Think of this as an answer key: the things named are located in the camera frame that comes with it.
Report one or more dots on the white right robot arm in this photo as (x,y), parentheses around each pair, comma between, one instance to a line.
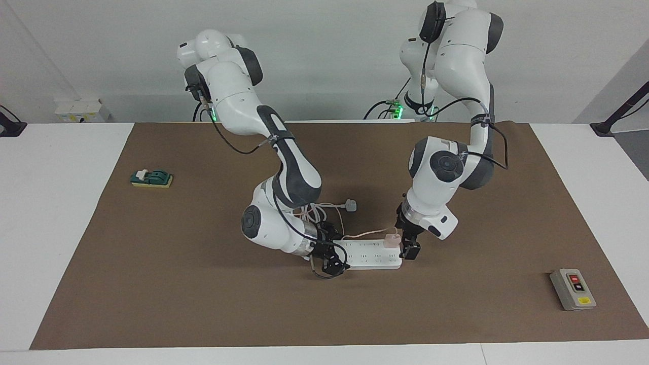
(228,96)

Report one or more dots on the pink charger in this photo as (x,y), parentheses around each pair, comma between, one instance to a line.
(391,241)

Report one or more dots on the white wall socket box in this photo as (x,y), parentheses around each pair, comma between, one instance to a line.
(81,111)

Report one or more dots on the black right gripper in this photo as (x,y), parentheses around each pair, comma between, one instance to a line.
(322,243)

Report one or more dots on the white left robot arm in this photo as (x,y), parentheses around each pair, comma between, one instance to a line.
(436,192)

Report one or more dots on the green knife switch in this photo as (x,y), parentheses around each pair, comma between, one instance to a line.
(152,178)

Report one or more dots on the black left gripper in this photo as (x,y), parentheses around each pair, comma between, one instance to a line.
(409,225)

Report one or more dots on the brown table mat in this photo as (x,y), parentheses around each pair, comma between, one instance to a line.
(152,279)

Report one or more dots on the grey on-off switch box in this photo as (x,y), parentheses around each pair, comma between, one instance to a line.
(573,290)

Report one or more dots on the white power strip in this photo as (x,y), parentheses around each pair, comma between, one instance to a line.
(370,256)

